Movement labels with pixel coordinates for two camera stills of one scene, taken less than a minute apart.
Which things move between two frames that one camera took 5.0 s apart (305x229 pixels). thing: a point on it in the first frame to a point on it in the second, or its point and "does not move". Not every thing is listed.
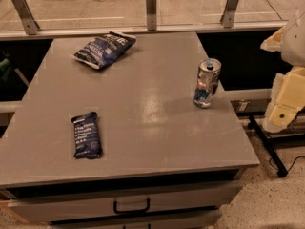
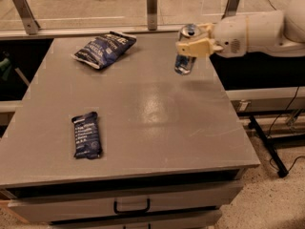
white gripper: [294, 42] to [229, 36]
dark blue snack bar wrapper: [88, 137] does not move
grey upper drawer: [200, 198] does not move
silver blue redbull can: [208, 78] to [184, 63]
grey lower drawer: [207, 219] does not move
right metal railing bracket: [229, 15] does not move
